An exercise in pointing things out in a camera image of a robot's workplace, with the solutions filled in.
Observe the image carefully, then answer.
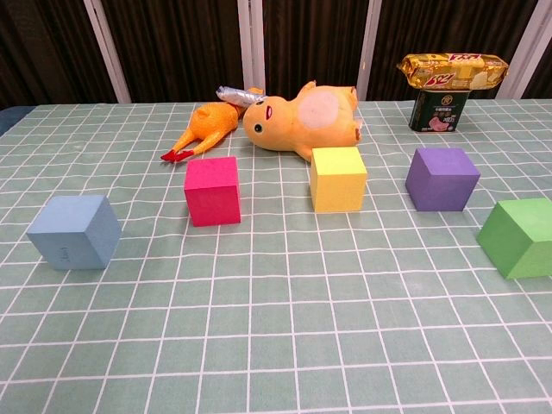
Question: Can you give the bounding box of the gold biscuit packet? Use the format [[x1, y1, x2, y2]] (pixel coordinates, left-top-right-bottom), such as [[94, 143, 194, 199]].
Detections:
[[396, 53, 510, 91]]

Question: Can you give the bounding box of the yellow foam cube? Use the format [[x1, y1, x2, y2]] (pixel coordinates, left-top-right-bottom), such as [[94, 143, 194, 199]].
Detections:
[[309, 146, 368, 214]]

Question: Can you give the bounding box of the white frame post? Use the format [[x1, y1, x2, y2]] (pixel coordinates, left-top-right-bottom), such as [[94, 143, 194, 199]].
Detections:
[[83, 0, 132, 104], [495, 0, 552, 100], [356, 0, 383, 101], [236, 0, 267, 94]]

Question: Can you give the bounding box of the green checked tablecloth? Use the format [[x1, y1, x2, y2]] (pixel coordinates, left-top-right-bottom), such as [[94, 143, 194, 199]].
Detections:
[[0, 98, 552, 414]]

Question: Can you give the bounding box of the orange rubber chicken toy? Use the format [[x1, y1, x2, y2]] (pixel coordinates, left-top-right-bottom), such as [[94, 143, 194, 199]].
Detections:
[[160, 87, 265, 164]]

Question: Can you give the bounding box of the dark green tin can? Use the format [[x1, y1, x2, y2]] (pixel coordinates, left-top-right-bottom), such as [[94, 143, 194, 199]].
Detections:
[[408, 88, 470, 134]]

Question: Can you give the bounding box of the silver blue toothpaste tube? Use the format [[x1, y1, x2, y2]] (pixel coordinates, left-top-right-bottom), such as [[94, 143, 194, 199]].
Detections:
[[216, 85, 263, 108]]

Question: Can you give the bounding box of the purple foam cube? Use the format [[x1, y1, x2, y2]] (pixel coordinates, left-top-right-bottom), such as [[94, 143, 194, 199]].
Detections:
[[405, 147, 481, 213]]

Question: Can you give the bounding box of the green foam cube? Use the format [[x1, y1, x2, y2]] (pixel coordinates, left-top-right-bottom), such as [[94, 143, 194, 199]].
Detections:
[[476, 198, 552, 280]]

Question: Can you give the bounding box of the magenta foam cube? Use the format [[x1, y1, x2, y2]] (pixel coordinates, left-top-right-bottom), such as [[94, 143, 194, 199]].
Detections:
[[184, 155, 242, 228]]

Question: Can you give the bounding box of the blue foam cube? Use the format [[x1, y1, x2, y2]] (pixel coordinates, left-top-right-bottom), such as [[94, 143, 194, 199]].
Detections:
[[25, 193, 123, 272]]

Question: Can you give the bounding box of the yellow plush duck toy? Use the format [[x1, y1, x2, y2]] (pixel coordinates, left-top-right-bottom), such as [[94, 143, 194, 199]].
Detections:
[[242, 79, 363, 163]]

